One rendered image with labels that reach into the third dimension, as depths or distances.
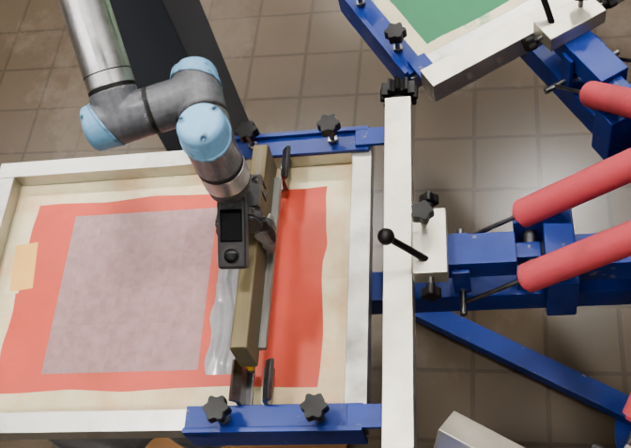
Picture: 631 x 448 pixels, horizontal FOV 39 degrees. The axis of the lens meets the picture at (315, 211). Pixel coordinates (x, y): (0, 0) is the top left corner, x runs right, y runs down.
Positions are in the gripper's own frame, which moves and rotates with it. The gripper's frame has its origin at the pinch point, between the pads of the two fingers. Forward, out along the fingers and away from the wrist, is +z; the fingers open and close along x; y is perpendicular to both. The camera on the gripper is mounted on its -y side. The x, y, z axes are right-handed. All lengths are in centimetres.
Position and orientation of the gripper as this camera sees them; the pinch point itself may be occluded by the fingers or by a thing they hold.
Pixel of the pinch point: (256, 253)
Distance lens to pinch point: 158.6
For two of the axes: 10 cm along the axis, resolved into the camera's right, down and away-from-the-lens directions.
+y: 0.5, -8.5, 5.2
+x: -9.8, 0.6, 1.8
